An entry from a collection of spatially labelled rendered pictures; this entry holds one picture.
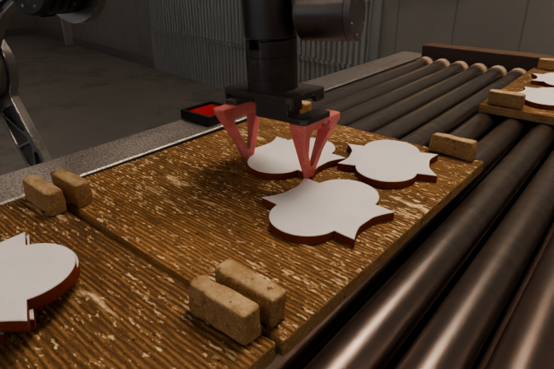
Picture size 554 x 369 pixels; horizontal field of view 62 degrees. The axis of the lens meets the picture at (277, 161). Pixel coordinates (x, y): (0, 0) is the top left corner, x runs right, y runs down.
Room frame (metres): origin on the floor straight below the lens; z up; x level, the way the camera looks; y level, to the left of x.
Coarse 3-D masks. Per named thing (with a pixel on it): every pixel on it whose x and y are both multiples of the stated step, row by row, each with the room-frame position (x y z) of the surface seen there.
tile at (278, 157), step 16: (272, 144) 0.58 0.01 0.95; (288, 144) 0.58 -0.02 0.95; (256, 160) 0.53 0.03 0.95; (272, 160) 0.53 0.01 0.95; (288, 160) 0.53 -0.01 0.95; (320, 160) 0.53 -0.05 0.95; (336, 160) 0.53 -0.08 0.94; (256, 176) 0.50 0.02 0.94; (272, 176) 0.49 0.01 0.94; (288, 176) 0.49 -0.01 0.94
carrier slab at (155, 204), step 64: (128, 192) 0.46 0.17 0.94; (192, 192) 0.46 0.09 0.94; (256, 192) 0.46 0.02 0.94; (384, 192) 0.46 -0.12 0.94; (448, 192) 0.46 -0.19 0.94; (192, 256) 0.34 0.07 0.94; (256, 256) 0.34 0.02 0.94; (320, 256) 0.34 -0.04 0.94; (384, 256) 0.35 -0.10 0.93; (320, 320) 0.27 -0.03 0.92
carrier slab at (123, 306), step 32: (0, 224) 0.39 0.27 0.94; (32, 224) 0.39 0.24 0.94; (64, 224) 0.39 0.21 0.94; (96, 256) 0.34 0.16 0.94; (128, 256) 0.34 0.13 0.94; (96, 288) 0.29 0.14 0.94; (128, 288) 0.29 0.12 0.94; (160, 288) 0.29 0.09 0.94; (64, 320) 0.26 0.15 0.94; (96, 320) 0.26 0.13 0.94; (128, 320) 0.26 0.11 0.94; (160, 320) 0.26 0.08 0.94; (192, 320) 0.26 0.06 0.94; (0, 352) 0.23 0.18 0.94; (32, 352) 0.23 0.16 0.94; (64, 352) 0.23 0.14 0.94; (96, 352) 0.23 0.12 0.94; (128, 352) 0.23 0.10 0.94; (160, 352) 0.23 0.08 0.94; (192, 352) 0.23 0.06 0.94; (224, 352) 0.23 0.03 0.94; (256, 352) 0.23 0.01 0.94
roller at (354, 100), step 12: (444, 60) 1.29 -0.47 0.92; (408, 72) 1.14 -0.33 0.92; (420, 72) 1.16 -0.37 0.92; (432, 72) 1.21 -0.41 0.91; (384, 84) 1.03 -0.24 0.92; (396, 84) 1.05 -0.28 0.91; (348, 96) 0.92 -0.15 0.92; (360, 96) 0.93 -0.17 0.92; (372, 96) 0.96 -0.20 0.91; (324, 108) 0.84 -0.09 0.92; (336, 108) 0.86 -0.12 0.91; (348, 108) 0.88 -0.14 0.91
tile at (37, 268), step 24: (24, 240) 0.32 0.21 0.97; (0, 264) 0.28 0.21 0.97; (24, 264) 0.28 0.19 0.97; (48, 264) 0.28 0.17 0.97; (72, 264) 0.28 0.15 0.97; (0, 288) 0.26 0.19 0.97; (24, 288) 0.26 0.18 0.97; (48, 288) 0.26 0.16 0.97; (0, 312) 0.23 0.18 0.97; (24, 312) 0.23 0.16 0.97
